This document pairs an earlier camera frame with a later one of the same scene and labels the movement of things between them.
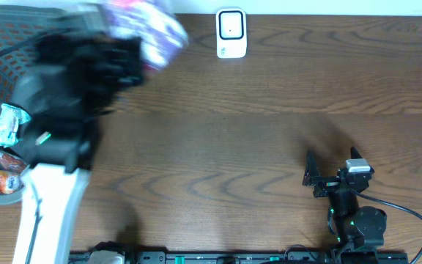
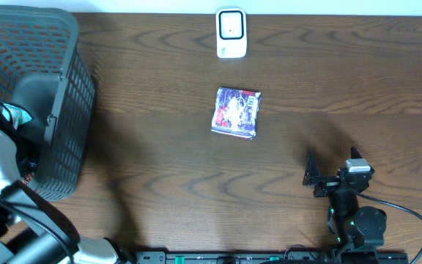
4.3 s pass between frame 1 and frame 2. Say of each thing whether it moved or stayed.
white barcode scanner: stayed
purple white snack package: moved
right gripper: stayed
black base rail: stayed
